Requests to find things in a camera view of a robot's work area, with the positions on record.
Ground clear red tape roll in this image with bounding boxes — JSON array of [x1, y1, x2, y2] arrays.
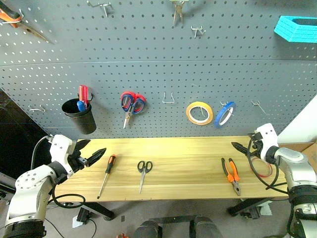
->
[[249, 156, 273, 178]]

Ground blue handled screwdriver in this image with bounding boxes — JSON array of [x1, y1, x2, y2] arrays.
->
[[76, 100, 88, 113]]

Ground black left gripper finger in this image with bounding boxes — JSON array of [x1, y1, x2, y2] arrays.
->
[[74, 139, 92, 156], [86, 147, 107, 168]]

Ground black floor box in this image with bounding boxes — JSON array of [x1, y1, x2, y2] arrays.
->
[[76, 207, 92, 223]]

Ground orange black screwdriver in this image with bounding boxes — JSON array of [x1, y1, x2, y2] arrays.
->
[[97, 154, 117, 200]]

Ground brown cardboard box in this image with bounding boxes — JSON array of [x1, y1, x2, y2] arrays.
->
[[277, 142, 317, 162]]

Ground silver needle nose pliers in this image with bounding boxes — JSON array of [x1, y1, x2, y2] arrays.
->
[[169, 0, 187, 27]]

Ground black hanging cup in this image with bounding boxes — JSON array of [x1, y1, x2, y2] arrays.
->
[[61, 98, 98, 135]]

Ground grey metal pegboard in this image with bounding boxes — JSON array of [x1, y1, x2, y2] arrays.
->
[[0, 0, 317, 139]]

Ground orange black combination pliers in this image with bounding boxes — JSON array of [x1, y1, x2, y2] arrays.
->
[[221, 158, 242, 197]]

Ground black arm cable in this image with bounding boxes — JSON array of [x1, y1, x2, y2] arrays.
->
[[50, 182, 86, 209], [247, 138, 289, 194]]

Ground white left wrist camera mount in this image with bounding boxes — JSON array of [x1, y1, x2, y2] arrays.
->
[[49, 134, 78, 172]]

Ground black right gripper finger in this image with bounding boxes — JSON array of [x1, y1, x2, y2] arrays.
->
[[231, 141, 250, 155]]

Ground yellow tape roll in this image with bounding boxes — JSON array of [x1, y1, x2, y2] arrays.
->
[[185, 101, 214, 126]]

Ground silver pegboard hook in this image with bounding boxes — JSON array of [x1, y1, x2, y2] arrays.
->
[[86, 0, 115, 18], [250, 99, 267, 115], [28, 104, 47, 113], [220, 101, 235, 117], [190, 25, 207, 38]]

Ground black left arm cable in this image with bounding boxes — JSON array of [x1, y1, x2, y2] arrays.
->
[[50, 182, 86, 209]]

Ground red blue handled scissors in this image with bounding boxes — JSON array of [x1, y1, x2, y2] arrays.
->
[[120, 91, 147, 129]]

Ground red handled screwdriver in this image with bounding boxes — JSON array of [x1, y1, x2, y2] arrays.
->
[[78, 85, 89, 105]]

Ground orange black long nose pliers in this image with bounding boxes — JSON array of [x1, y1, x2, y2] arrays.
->
[[0, 6, 54, 45]]

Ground black handled scissors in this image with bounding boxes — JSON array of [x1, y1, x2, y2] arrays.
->
[[137, 160, 154, 195]]

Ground black table leg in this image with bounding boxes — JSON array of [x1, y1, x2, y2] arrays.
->
[[83, 201, 116, 222], [227, 197, 273, 217]]

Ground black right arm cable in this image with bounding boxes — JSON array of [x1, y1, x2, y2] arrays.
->
[[247, 138, 289, 194]]

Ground silver double wire hook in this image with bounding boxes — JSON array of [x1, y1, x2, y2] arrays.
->
[[161, 91, 175, 104]]

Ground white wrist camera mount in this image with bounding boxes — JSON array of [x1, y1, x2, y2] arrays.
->
[[49, 134, 78, 172], [254, 123, 279, 162]]

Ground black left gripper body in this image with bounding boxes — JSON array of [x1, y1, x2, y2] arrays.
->
[[67, 146, 90, 174]]

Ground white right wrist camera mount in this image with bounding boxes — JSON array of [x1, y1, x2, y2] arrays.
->
[[254, 123, 279, 162]]

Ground dark rounded shape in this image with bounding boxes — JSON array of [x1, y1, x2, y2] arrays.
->
[[189, 215, 224, 238], [133, 219, 163, 238]]

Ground blue tape roll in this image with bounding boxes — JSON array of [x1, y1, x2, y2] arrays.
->
[[213, 101, 236, 129]]

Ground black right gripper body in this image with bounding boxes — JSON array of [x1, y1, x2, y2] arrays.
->
[[247, 132, 264, 160]]

